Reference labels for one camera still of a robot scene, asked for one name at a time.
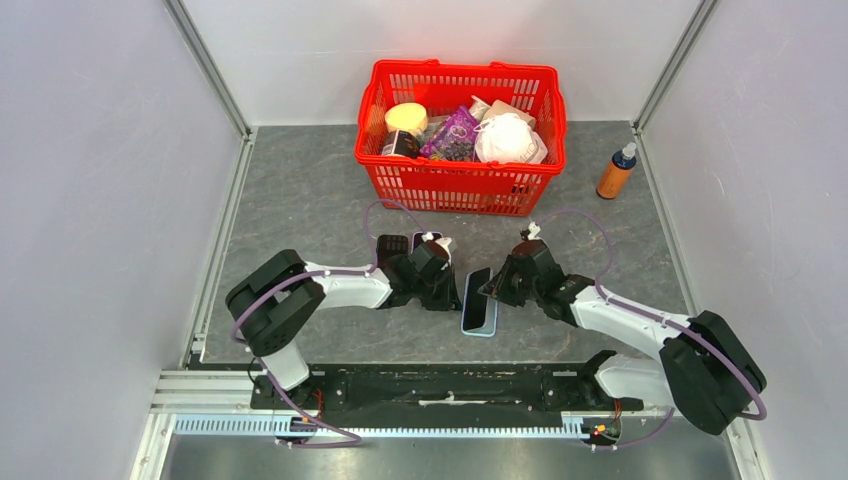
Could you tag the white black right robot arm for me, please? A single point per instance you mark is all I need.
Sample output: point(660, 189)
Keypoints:
point(694, 364)

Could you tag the orange spray bottle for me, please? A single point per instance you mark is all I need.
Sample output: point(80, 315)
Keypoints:
point(617, 172)

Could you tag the purple snack bag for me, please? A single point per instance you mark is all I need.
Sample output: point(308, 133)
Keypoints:
point(454, 139)

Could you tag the small black smartphone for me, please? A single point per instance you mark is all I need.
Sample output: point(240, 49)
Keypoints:
point(477, 301)

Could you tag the red plastic shopping basket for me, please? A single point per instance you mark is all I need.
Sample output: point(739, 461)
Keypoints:
point(510, 189)

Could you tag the light blue phone case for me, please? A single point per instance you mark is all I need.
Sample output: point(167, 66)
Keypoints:
point(480, 311)

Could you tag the lilac phone case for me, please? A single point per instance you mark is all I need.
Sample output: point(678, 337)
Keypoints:
point(418, 238)

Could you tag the brown paper package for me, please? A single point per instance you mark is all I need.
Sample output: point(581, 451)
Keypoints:
point(499, 108)

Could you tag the white plastic bag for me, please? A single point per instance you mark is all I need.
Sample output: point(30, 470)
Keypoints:
point(507, 138)

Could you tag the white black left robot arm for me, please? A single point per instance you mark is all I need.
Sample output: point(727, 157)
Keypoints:
point(272, 304)

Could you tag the black phone case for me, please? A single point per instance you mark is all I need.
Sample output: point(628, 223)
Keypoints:
point(391, 245)

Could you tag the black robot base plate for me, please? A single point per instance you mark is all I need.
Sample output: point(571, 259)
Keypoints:
point(476, 395)

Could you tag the black jar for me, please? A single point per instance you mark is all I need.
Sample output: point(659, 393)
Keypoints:
point(402, 144)

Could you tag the yellow lidded round tub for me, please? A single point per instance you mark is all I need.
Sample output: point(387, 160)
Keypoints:
point(410, 117)

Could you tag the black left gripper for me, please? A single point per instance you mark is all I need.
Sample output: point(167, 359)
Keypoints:
point(450, 300)

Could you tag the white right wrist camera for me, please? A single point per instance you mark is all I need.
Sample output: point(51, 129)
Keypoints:
point(531, 232)

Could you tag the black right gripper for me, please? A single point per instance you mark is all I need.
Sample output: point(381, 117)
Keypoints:
point(497, 287)

